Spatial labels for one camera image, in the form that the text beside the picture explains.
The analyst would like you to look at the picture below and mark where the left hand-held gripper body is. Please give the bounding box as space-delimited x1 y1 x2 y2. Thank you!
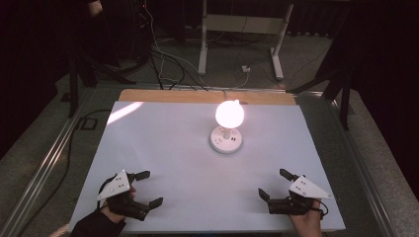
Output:
96 169 151 222

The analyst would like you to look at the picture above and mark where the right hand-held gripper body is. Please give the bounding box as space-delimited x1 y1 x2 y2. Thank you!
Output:
267 175 334 217

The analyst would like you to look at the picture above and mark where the person's left hand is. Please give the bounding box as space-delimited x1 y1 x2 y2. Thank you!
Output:
99 186 137 225

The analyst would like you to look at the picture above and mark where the person's right hand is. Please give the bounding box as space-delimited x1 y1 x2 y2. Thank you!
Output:
288 199 325 237

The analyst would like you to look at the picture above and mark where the white table board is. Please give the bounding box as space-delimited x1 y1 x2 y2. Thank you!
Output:
67 101 346 233

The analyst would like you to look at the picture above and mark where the black floor socket box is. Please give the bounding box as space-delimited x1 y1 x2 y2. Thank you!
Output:
75 117 99 131

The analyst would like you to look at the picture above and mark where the black metal stand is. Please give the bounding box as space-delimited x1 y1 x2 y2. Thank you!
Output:
66 48 137 119
286 65 352 131

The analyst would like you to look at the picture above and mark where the dark curtain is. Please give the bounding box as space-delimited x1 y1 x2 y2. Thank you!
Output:
324 0 419 200

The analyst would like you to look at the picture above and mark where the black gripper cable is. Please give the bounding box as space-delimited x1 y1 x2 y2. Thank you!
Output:
97 175 116 211
315 197 330 220

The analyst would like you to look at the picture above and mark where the long black floor cable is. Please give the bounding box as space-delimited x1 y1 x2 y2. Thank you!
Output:
19 109 114 237

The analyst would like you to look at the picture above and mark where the aluminium floor rail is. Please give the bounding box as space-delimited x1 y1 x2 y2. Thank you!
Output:
295 92 400 237
0 86 97 237

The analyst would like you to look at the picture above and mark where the white lamp cord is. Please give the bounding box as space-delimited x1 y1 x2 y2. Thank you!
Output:
197 69 252 102

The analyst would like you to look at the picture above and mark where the bundle of black cables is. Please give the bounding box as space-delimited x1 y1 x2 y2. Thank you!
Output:
148 45 210 92

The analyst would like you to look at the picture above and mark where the thin white floor cable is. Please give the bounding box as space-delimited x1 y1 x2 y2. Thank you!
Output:
142 0 207 87

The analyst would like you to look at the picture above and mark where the white metal table frame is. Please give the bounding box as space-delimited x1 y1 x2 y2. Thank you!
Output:
197 0 295 81

